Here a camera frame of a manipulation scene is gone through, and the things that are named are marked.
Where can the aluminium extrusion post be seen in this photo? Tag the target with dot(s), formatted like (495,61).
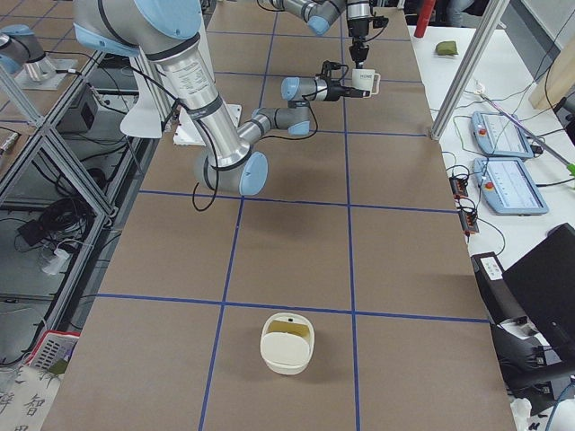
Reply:
(472,56)

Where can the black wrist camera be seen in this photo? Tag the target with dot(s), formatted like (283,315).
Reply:
(379,22)
(330,67)

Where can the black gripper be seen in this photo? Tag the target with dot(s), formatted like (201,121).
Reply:
(336,90)
(358,30)

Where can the teach pendant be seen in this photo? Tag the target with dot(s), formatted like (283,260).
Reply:
(507,187)
(496,135)

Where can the teach pendant near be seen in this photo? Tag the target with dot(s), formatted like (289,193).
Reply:
(507,187)

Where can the red cylinder bottle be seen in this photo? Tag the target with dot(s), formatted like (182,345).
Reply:
(424,17)

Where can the brown paper table mat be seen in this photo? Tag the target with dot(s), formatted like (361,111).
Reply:
(356,230)

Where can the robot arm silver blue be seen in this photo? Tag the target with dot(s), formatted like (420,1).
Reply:
(168,34)
(321,15)

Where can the cream swing-lid trash bin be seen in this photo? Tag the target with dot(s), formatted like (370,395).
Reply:
(287,343)

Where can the metal grabber stick green tip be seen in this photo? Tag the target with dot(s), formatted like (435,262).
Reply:
(480,91)

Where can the teach pendant far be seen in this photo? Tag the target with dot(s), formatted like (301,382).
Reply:
(496,135)

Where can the white HOME mug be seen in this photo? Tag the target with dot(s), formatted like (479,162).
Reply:
(367,80)

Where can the orange black connector block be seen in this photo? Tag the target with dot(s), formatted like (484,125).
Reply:
(458,184)

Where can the green cloth pouch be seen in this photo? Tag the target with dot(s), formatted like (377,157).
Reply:
(447,48)

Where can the black box device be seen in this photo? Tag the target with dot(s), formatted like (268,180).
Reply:
(501,305)

